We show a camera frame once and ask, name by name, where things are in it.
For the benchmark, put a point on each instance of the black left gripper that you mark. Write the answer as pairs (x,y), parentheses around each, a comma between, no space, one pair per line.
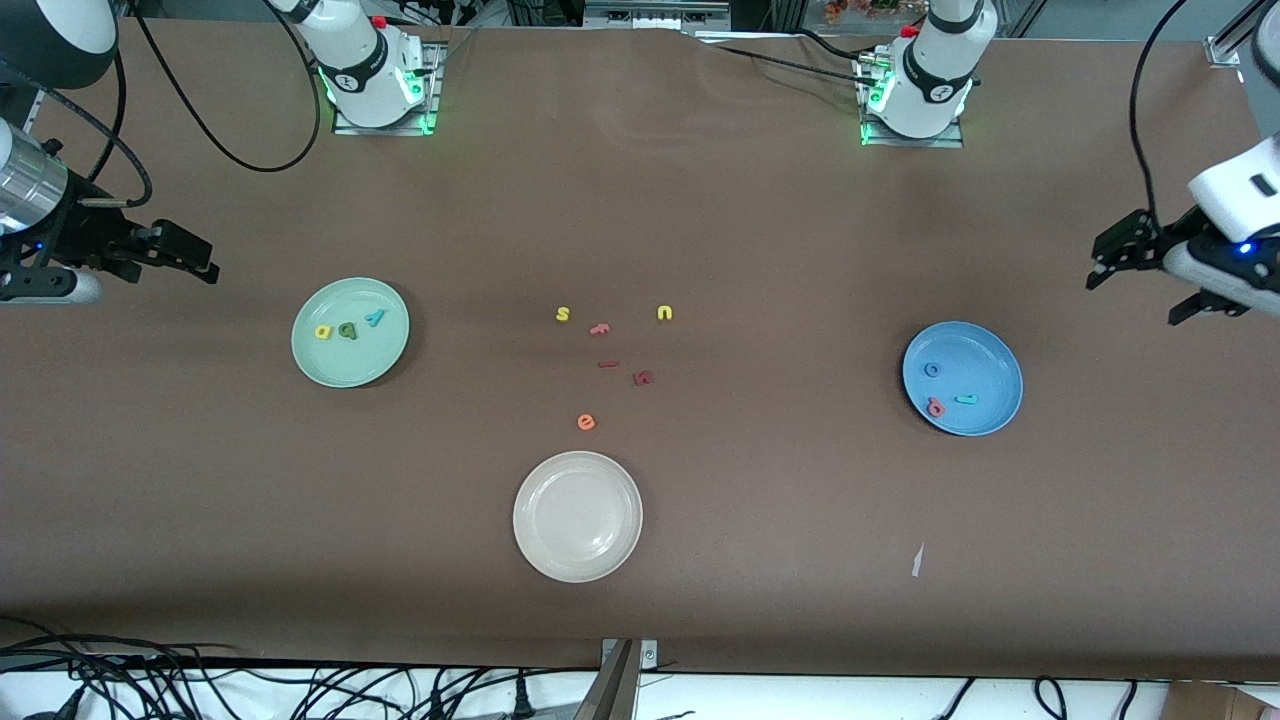
(1150,246)

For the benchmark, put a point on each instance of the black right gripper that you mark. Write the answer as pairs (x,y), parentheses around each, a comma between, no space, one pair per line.
(82,236)

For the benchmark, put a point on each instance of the blue plate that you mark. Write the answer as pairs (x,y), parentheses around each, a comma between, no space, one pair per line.
(975,365)

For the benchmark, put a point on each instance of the light green plate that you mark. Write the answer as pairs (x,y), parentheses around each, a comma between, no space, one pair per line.
(350,360)

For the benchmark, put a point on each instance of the brown table cover sheet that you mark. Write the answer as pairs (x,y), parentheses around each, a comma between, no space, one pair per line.
(800,250)

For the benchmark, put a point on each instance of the orange artificial flowers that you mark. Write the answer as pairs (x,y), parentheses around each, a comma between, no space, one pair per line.
(870,8)

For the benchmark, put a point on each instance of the white paper scrap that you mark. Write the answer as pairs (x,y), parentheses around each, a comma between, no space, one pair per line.
(917,560)

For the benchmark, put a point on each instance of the cardboard box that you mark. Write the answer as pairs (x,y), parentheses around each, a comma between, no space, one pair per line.
(1220,705)

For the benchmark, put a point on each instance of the beige plate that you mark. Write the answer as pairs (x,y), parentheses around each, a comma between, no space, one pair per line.
(578,516)

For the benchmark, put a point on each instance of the grey power strip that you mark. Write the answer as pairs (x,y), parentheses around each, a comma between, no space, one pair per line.
(655,14)

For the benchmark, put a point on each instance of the black power plug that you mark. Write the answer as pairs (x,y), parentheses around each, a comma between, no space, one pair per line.
(520,695)

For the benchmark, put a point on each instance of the aluminium frame rail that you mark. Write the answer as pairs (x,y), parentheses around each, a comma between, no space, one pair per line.
(1222,50)
(38,110)

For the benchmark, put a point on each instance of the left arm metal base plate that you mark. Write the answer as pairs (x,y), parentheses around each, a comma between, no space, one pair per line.
(950,143)

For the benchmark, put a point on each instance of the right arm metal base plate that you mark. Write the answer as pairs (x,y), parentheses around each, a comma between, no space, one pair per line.
(436,70)

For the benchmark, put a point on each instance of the grey metal post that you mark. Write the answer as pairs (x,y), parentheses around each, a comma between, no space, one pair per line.
(612,690)

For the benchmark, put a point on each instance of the silver metal bracket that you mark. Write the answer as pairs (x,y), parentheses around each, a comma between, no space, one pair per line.
(649,655)

